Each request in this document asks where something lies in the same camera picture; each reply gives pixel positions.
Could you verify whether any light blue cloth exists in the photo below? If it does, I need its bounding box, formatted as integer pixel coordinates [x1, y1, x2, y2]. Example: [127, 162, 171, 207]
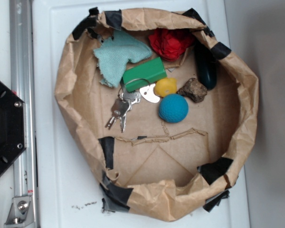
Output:
[94, 30, 152, 88]

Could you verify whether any silver key bunch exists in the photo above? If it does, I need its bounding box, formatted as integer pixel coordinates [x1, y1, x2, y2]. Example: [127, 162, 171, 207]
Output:
[105, 87, 142, 133]

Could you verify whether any silver metal key tag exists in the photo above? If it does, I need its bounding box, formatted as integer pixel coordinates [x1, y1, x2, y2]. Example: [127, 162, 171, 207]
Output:
[139, 83, 160, 104]

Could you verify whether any brown paper bag bin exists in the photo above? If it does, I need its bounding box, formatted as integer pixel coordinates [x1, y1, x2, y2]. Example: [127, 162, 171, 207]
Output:
[55, 8, 259, 221]

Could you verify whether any blue dimpled ball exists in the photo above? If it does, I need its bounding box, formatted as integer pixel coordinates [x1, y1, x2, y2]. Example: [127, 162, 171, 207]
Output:
[158, 94, 189, 123]

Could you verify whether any yellow plastic ball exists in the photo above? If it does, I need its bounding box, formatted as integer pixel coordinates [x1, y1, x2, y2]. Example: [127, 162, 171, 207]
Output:
[154, 77, 177, 97]

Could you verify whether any green rectangular block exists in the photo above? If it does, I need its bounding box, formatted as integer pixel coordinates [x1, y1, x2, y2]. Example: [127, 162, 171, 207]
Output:
[123, 57, 167, 92]

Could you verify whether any brown rock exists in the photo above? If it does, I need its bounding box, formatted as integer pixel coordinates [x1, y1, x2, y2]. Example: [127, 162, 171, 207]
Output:
[177, 78, 208, 103]

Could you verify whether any red crumpled tissue paper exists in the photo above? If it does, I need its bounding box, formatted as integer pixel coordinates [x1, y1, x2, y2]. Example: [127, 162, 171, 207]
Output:
[148, 28, 196, 61]

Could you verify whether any dark teal oval object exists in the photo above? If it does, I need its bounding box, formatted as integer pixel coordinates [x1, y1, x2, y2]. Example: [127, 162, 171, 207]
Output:
[194, 42, 217, 90]

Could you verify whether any white plastic tray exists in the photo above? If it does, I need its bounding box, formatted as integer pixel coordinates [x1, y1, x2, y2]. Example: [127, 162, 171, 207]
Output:
[32, 0, 250, 228]

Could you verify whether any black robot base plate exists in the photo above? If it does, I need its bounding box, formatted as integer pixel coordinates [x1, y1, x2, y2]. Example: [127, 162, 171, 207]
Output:
[0, 81, 26, 177]

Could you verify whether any aluminium frame rail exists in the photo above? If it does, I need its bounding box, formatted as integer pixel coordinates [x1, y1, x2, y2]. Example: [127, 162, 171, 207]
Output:
[9, 0, 40, 228]

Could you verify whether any metal corner bracket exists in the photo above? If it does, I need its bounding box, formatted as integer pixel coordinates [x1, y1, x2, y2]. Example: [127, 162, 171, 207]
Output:
[4, 196, 36, 228]

